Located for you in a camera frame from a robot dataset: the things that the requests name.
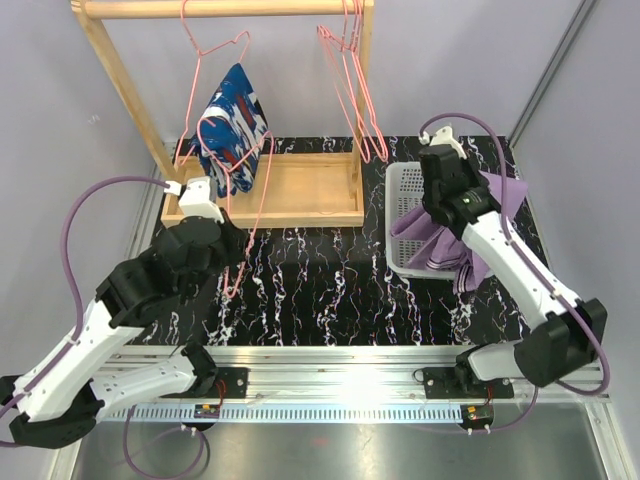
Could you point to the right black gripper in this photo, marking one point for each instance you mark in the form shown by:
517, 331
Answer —
478, 180

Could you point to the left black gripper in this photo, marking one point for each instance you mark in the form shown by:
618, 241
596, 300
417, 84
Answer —
237, 238

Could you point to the pink hanger with purple trousers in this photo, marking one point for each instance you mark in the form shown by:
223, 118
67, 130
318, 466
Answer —
244, 208

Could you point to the purple trousers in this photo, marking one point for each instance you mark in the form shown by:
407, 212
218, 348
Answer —
441, 251

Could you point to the blue patterned trousers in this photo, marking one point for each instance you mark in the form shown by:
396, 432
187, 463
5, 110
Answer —
227, 139

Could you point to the pink hanger with blue trousers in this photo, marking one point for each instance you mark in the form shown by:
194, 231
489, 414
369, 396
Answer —
200, 55

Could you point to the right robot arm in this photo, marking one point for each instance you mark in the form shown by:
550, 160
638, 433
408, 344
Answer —
565, 330

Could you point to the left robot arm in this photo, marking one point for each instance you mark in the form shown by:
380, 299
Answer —
63, 398

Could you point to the white plastic basket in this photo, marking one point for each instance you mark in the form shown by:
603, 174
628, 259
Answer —
403, 193

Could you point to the wooden clothes rack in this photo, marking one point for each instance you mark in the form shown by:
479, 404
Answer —
306, 189

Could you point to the black marble table mat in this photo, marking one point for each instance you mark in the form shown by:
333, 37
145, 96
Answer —
333, 287

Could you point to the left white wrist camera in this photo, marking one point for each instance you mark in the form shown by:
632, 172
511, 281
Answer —
195, 198

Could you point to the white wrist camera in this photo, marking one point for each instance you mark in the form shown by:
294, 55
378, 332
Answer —
443, 136
195, 198

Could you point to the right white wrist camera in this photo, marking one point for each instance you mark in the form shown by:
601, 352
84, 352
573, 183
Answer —
443, 136

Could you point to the pink empty wire hanger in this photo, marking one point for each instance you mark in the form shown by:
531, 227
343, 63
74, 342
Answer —
342, 59

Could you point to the aluminium mounting rail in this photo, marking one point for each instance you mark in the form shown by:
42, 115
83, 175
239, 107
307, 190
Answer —
322, 385

